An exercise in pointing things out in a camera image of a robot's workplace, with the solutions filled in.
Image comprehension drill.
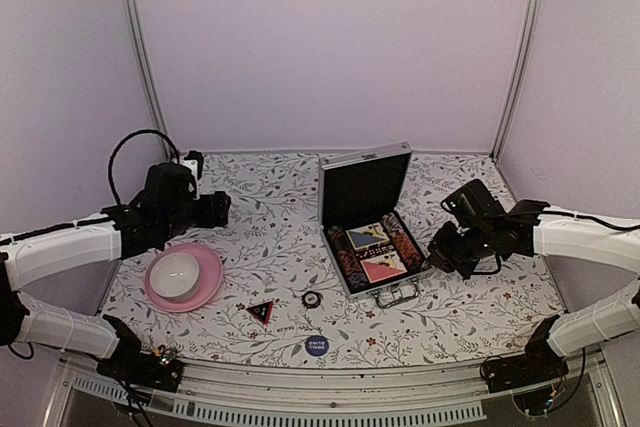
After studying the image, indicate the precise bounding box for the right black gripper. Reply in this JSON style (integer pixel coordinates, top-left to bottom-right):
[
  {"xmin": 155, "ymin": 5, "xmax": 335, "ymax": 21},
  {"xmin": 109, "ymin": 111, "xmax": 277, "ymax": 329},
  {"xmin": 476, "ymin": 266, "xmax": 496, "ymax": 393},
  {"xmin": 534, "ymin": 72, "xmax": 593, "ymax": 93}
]
[{"xmin": 428, "ymin": 220, "xmax": 495, "ymax": 280}]

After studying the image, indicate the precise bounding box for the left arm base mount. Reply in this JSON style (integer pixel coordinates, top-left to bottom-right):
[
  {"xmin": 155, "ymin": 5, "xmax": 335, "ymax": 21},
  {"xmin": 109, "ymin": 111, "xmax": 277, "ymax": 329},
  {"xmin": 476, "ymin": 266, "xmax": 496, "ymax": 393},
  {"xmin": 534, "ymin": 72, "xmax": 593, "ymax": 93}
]
[{"xmin": 96, "ymin": 315, "xmax": 185, "ymax": 393}]

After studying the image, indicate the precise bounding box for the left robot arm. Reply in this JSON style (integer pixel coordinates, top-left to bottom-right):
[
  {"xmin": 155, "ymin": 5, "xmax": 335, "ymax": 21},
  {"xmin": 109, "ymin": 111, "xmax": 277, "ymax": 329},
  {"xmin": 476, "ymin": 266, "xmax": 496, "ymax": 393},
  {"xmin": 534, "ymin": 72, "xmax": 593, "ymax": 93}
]
[{"xmin": 1, "ymin": 160, "xmax": 231, "ymax": 381}]

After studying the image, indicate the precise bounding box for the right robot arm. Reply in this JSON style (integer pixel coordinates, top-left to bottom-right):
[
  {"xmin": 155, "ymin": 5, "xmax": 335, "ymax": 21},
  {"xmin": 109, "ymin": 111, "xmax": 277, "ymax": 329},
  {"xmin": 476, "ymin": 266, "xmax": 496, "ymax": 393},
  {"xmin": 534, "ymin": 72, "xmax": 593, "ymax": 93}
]
[{"xmin": 427, "ymin": 179, "xmax": 639, "ymax": 383}]

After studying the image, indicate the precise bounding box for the chip row in case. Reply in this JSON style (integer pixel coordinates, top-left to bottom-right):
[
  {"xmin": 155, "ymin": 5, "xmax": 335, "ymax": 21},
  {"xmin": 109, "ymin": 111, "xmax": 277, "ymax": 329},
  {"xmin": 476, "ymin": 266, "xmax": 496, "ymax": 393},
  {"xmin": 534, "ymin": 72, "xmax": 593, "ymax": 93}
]
[{"xmin": 328, "ymin": 226, "xmax": 369, "ymax": 293}]

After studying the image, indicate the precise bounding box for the blue small blind button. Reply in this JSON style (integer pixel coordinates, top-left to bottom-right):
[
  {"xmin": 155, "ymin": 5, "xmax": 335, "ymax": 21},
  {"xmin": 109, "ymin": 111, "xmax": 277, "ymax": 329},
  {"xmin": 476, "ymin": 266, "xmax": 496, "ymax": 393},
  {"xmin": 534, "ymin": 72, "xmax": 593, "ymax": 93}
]
[{"xmin": 305, "ymin": 335, "xmax": 330, "ymax": 357}]

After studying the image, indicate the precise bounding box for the right aluminium frame post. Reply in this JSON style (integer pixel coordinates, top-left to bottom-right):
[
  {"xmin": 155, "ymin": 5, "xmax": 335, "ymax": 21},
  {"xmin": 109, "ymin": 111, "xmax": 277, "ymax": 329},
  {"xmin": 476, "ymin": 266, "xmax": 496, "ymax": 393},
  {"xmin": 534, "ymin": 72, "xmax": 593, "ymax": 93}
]
[{"xmin": 491, "ymin": 0, "xmax": 542, "ymax": 163}]

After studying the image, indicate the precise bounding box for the red card deck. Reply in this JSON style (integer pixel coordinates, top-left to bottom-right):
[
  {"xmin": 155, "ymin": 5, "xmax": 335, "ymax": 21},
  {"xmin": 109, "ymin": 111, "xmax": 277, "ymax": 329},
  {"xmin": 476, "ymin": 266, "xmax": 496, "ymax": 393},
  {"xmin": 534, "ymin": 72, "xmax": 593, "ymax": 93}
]
[{"xmin": 360, "ymin": 253, "xmax": 407, "ymax": 284}]

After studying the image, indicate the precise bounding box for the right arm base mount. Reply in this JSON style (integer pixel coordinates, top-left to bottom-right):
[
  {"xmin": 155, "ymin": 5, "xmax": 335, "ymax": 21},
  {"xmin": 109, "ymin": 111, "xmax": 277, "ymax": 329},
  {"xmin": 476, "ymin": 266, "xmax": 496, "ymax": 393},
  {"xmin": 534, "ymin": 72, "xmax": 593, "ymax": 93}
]
[{"xmin": 479, "ymin": 314, "xmax": 569, "ymax": 393}]

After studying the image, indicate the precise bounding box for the blue peach chip stack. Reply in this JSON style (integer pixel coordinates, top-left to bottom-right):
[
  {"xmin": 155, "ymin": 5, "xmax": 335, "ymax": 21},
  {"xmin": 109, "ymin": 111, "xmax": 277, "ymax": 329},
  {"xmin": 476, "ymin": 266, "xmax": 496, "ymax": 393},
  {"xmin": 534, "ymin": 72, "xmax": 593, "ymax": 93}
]
[{"xmin": 380, "ymin": 213, "xmax": 406, "ymax": 239}]

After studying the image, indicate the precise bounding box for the orange black chip roll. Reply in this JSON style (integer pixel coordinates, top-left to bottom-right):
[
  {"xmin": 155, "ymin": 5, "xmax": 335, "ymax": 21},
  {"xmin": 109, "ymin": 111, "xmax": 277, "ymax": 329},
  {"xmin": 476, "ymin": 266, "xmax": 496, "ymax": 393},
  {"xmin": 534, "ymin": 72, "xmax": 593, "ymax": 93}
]
[{"xmin": 392, "ymin": 232, "xmax": 424, "ymax": 271}]

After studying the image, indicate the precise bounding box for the left aluminium frame post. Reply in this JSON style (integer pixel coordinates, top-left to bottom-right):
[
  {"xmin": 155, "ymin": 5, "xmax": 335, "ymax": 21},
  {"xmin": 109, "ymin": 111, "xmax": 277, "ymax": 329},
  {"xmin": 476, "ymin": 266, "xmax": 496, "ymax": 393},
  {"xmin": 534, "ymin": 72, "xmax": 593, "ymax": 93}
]
[{"xmin": 122, "ymin": 0, "xmax": 168, "ymax": 135}]

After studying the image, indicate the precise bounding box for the white bowl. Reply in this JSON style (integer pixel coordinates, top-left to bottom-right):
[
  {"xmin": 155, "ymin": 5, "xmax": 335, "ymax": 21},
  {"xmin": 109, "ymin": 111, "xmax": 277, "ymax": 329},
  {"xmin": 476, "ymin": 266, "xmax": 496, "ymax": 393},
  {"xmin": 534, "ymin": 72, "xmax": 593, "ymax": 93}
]
[{"xmin": 148, "ymin": 252, "xmax": 200, "ymax": 301}]

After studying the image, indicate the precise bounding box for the front aluminium rail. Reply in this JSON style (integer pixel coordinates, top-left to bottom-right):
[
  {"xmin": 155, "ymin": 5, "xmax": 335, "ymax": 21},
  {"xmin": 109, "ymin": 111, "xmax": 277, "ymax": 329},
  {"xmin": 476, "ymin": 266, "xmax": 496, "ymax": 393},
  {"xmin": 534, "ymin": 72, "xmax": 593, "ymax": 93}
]
[{"xmin": 59, "ymin": 356, "xmax": 616, "ymax": 423}]

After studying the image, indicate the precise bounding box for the white dealer button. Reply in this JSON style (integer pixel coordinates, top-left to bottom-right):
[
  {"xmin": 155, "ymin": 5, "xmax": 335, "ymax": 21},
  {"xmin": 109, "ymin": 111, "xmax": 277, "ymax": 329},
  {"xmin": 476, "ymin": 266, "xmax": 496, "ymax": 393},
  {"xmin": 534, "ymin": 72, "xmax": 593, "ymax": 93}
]
[{"xmin": 273, "ymin": 323, "xmax": 298, "ymax": 340}]

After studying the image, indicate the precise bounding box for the black triangle button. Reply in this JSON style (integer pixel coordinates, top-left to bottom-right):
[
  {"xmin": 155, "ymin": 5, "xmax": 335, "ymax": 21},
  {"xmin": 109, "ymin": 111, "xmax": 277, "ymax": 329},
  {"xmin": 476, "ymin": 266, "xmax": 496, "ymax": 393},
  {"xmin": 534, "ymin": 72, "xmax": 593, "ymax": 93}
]
[{"xmin": 246, "ymin": 301, "xmax": 274, "ymax": 325}]

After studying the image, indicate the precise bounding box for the red dice row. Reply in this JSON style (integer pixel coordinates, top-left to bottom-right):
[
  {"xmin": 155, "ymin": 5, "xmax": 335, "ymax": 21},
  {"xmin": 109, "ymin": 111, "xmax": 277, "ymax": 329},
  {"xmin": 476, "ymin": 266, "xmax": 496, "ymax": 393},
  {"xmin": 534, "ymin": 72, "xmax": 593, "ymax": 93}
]
[{"xmin": 355, "ymin": 244, "xmax": 395, "ymax": 260}]

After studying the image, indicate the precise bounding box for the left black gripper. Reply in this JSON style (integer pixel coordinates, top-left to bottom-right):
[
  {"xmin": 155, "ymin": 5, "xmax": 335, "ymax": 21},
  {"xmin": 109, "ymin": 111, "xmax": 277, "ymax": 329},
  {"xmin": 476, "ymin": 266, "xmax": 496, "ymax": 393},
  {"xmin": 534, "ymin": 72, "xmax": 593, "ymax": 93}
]
[{"xmin": 161, "ymin": 190, "xmax": 231, "ymax": 242}]

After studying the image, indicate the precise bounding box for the aluminium poker case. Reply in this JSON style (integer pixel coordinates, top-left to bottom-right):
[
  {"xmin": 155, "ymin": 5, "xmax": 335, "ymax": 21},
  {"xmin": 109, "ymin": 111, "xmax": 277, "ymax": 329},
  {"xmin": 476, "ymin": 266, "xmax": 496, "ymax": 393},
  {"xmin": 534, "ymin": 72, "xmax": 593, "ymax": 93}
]
[{"xmin": 318, "ymin": 142, "xmax": 427, "ymax": 309}]

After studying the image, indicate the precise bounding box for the pink plate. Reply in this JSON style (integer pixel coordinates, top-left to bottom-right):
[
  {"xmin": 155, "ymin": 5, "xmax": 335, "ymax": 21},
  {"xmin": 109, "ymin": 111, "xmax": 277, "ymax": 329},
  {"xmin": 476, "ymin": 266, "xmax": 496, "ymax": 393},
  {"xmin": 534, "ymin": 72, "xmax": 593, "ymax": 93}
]
[{"xmin": 144, "ymin": 243, "xmax": 224, "ymax": 313}]

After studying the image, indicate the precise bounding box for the aluminium frame post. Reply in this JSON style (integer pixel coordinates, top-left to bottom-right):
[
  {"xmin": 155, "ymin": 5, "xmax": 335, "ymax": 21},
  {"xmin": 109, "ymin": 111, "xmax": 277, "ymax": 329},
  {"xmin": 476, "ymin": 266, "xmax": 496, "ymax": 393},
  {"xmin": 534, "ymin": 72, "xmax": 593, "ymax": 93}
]
[
  {"xmin": 122, "ymin": 0, "xmax": 168, "ymax": 135},
  {"xmin": 491, "ymin": 0, "xmax": 542, "ymax": 163}
]

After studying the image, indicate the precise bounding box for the left black cable loop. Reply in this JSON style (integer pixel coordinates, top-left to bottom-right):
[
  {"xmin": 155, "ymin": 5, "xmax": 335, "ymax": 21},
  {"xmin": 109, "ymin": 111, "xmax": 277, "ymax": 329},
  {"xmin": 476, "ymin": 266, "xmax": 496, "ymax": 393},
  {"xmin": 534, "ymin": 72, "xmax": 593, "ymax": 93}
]
[{"xmin": 107, "ymin": 128, "xmax": 181, "ymax": 206}]

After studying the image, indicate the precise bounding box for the short chip stack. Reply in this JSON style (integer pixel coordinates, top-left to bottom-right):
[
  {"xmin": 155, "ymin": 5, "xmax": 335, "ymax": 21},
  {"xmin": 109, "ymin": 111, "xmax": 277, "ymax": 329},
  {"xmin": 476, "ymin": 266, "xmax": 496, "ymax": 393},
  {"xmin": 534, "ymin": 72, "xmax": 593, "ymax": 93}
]
[{"xmin": 301, "ymin": 291, "xmax": 322, "ymax": 309}]

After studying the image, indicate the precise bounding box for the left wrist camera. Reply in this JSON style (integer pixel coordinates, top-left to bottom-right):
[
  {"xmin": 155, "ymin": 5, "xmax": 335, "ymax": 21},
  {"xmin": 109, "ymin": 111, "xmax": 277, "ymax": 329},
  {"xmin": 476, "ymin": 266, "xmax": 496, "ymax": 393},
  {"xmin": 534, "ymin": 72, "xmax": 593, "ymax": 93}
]
[{"xmin": 179, "ymin": 150, "xmax": 204, "ymax": 200}]

